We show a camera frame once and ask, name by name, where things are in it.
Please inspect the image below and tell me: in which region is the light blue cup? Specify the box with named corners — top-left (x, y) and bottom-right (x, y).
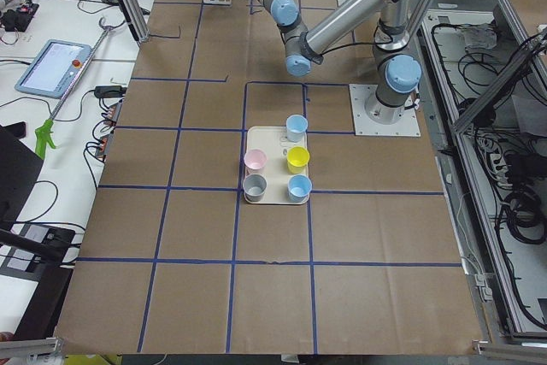
top-left (287, 174), bottom-right (313, 203)
top-left (285, 115), bottom-right (309, 143)

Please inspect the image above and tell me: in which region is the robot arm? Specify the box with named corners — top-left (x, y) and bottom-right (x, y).
top-left (258, 0), bottom-right (402, 77)

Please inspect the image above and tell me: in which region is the pink plastic cup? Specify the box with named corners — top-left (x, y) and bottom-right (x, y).
top-left (244, 149), bottom-right (268, 174)

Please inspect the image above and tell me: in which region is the yellow plastic cup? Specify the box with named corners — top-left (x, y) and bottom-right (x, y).
top-left (286, 146), bottom-right (310, 174)

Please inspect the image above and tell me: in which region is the grey plastic cup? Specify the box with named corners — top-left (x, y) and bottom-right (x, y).
top-left (243, 174), bottom-right (268, 203)

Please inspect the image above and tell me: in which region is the light blue cup front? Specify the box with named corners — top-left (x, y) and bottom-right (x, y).
top-left (287, 174), bottom-right (313, 203)

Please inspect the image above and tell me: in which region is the cream serving tray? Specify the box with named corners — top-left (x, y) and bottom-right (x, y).
top-left (245, 126), bottom-right (309, 205)

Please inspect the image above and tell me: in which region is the black power adapter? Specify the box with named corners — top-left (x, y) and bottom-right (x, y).
top-left (93, 85), bottom-right (126, 99)

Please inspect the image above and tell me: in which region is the blue teach pendant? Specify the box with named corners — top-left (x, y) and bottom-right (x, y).
top-left (15, 39), bottom-right (91, 99)

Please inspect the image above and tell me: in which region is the green reacher grabber tool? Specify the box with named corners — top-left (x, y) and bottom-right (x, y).
top-left (35, 17), bottom-right (115, 160)

